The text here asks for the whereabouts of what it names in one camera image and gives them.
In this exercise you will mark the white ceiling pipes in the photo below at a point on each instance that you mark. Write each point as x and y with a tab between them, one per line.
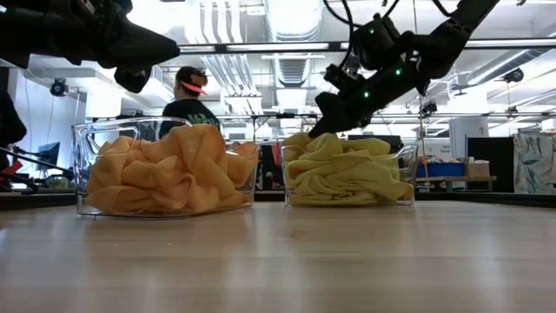
230	74

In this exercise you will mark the cardboard box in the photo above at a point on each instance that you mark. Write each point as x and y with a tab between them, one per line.
478	169

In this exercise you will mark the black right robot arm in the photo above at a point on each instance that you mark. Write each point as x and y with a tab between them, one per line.
452	35

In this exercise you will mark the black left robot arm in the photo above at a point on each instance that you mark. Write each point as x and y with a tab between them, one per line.
35	30

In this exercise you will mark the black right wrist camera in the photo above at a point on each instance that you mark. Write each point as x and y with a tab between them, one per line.
341	78

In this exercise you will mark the small computer monitor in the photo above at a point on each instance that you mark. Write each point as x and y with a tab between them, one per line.
48	154

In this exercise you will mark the silver spiral duct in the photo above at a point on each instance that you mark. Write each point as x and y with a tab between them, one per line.
499	69

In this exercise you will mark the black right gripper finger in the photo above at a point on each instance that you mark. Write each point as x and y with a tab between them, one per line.
326	129

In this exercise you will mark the silver round ventilation duct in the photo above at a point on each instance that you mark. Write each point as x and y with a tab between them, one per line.
293	21

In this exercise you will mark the black ceiling spotlight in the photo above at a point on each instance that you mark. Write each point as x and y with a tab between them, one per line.
58	87
429	108
514	75

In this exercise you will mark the leaf patterned curtain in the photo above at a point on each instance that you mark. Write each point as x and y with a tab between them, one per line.
534	161

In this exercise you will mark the blue storage bin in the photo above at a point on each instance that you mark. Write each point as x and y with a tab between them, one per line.
441	170

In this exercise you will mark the black panel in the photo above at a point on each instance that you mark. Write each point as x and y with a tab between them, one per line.
499	156

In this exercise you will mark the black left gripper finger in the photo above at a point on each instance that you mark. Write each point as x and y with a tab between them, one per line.
132	80
147	48

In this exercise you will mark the red cloth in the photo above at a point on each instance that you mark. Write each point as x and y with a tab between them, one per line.
276	154

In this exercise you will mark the wooden bench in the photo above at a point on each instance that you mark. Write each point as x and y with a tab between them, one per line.
456	178

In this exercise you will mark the white pillar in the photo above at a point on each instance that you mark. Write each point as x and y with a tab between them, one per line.
467	135

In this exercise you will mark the long black ceiling light bar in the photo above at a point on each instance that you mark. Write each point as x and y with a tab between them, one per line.
260	46

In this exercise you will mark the long metal crossbar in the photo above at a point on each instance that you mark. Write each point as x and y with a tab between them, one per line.
260	116

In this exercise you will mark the clear plastic basket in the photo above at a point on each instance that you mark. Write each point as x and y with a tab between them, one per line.
80	174
408	165

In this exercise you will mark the person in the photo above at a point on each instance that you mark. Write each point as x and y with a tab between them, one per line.
191	113

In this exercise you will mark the black lattice stand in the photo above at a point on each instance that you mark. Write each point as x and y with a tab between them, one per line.
256	130

